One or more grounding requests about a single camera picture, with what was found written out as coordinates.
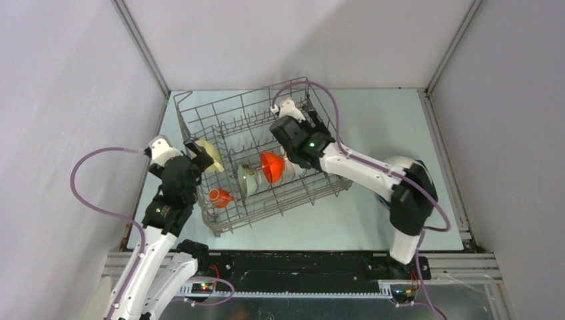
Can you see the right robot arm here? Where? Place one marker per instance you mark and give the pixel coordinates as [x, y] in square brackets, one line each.
[404, 184]

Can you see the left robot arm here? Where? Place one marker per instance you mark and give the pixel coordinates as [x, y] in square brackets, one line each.
[141, 292]

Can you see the blue dotted plate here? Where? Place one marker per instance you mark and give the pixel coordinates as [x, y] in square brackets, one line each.
[383, 202]

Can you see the white plate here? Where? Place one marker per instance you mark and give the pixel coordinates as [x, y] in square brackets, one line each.
[400, 161]

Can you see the white ribbed bowl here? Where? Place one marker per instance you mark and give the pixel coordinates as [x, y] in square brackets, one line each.
[292, 170]

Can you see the orange bowl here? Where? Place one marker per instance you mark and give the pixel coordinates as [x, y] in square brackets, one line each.
[273, 166]

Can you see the grey wire dish rack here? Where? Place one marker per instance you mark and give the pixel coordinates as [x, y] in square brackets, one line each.
[235, 193]

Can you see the yellow mug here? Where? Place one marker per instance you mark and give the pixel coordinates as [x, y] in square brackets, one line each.
[212, 151]

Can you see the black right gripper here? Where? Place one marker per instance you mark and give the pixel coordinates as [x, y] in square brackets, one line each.
[319, 128]

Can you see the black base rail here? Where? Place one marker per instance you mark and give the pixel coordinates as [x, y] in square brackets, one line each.
[304, 272]

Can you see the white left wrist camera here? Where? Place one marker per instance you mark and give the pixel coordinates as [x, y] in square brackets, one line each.
[160, 150]

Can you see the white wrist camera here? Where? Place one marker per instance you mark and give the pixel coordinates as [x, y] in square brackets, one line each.
[287, 107]
[160, 150]

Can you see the pale green cup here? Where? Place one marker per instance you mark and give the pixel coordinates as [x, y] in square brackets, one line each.
[249, 179]

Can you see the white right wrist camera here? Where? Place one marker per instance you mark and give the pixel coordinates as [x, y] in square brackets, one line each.
[287, 107]

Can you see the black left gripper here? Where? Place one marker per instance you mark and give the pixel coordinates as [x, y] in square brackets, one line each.
[202, 160]

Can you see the small orange cup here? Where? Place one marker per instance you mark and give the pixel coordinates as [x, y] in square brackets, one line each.
[220, 198]

